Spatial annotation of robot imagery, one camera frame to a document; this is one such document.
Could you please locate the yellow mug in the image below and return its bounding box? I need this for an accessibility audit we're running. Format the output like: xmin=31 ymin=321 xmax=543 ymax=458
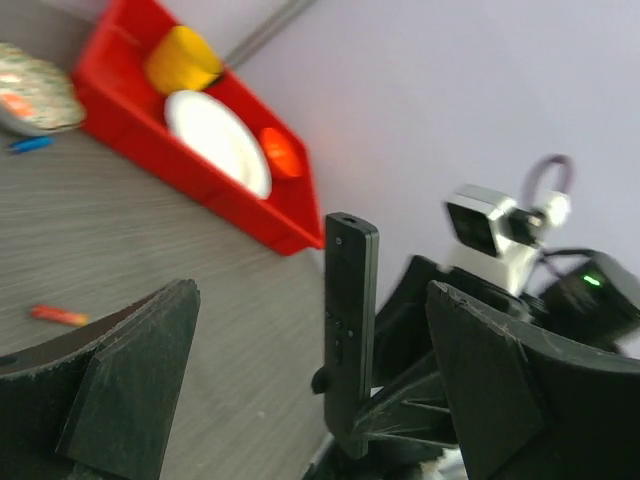
xmin=144 ymin=25 xmax=224 ymax=95

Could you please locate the orange battery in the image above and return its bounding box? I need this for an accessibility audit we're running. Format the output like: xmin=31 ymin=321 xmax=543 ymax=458
xmin=30 ymin=305 xmax=89 ymax=327

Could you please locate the small floral dish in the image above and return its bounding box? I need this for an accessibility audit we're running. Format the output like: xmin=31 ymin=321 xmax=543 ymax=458
xmin=1 ymin=42 xmax=86 ymax=137

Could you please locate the blue battery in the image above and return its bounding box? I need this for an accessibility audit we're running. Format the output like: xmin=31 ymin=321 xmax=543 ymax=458
xmin=7 ymin=136 xmax=53 ymax=154

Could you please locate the red plastic bin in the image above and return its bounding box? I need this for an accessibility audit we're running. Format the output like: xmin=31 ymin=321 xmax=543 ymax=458
xmin=73 ymin=1 xmax=324 ymax=256

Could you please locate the orange bowl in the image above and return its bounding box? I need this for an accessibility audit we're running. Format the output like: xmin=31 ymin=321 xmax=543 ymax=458
xmin=259 ymin=127 xmax=303 ymax=180

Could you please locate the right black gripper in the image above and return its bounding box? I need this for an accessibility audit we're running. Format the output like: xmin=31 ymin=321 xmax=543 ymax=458
xmin=352 ymin=255 xmax=619 ymax=446

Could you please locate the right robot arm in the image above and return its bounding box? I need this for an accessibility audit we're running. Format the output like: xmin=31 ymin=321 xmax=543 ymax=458
xmin=352 ymin=249 xmax=639 ymax=447

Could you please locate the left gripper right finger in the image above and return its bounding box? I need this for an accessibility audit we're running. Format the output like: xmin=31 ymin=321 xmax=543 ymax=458
xmin=426 ymin=282 xmax=639 ymax=480

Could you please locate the black remote control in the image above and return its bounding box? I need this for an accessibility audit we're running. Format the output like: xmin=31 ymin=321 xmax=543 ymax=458
xmin=311 ymin=212 xmax=379 ymax=459

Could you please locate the white paper plate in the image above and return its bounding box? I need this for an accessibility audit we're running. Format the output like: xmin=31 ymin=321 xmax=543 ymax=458
xmin=164 ymin=90 xmax=272 ymax=200

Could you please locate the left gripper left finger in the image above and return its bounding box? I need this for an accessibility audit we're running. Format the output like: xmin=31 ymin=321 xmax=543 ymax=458
xmin=1 ymin=280 xmax=200 ymax=479

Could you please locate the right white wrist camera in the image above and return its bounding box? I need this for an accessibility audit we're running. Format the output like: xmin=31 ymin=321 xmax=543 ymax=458
xmin=444 ymin=185 xmax=571 ymax=296

